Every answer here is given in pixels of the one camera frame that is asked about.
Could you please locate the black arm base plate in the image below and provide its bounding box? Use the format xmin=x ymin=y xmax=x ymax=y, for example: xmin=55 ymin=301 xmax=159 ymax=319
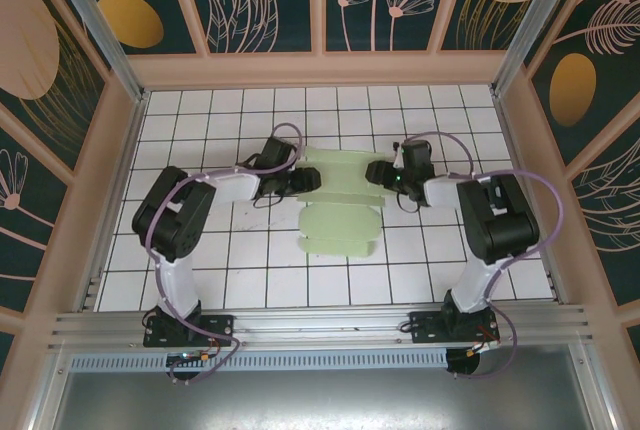
xmin=143 ymin=314 xmax=236 ymax=349
xmin=408 ymin=310 xmax=501 ymax=346

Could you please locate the long aluminium frame rail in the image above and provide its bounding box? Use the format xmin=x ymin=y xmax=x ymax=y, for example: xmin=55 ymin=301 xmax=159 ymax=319
xmin=47 ymin=305 xmax=594 ymax=351

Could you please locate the grey metal sheet panel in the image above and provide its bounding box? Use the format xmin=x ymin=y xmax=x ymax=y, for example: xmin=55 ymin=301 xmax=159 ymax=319
xmin=49 ymin=368 xmax=596 ymax=430

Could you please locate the aluminium frame post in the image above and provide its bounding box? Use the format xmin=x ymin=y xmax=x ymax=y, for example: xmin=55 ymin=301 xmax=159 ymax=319
xmin=489 ymin=0 xmax=586 ymax=99
xmin=40 ymin=0 xmax=151 ymax=104

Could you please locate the light green paper box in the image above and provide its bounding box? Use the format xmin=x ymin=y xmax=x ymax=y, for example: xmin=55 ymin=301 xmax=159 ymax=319
xmin=295 ymin=146 xmax=389 ymax=260

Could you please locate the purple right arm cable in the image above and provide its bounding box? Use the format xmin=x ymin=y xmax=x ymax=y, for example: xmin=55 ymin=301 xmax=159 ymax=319
xmin=398 ymin=131 xmax=566 ymax=381

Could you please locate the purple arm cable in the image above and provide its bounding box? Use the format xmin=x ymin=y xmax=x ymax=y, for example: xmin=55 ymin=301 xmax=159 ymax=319
xmin=144 ymin=122 xmax=305 ymax=386
xmin=398 ymin=131 xmax=566 ymax=381

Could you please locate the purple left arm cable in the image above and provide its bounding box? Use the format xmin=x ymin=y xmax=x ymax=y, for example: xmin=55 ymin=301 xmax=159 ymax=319
xmin=144 ymin=122 xmax=305 ymax=386

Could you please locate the slotted grey cable tray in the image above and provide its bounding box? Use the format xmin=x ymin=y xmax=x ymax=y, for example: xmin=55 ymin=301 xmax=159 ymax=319
xmin=69 ymin=349 xmax=449 ymax=371

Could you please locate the aluminium side rail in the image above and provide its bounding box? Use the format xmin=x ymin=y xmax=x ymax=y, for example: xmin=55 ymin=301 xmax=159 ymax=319
xmin=492 ymin=89 xmax=567 ymax=302
xmin=74 ymin=89 xmax=151 ymax=312

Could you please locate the yellow connector with wires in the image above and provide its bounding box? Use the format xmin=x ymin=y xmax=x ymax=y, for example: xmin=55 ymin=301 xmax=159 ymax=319
xmin=167 ymin=347 xmax=222 ymax=367
xmin=464 ymin=334 xmax=501 ymax=357

